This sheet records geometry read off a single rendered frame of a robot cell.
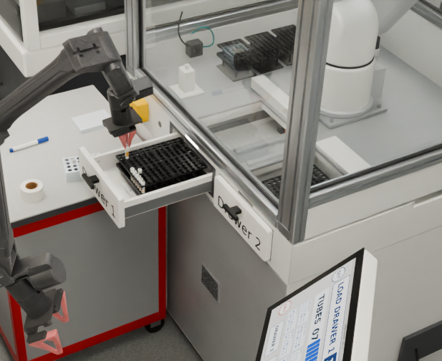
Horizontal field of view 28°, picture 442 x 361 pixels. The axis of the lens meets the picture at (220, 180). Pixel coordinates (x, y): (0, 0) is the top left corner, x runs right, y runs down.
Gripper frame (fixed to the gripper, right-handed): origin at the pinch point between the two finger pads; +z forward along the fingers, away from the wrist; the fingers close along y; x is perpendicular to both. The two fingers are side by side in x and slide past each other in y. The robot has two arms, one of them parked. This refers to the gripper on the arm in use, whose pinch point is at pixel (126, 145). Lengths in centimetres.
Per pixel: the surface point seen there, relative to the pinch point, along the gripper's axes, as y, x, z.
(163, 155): 11.2, 0.0, 9.2
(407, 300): 65, -55, 54
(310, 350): -1, -102, -14
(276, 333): -1, -87, -4
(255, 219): 19.5, -41.5, 7.2
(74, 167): -11.9, 19.3, 16.8
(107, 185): -10.8, -9.4, 4.0
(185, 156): 17.1, -3.2, 9.9
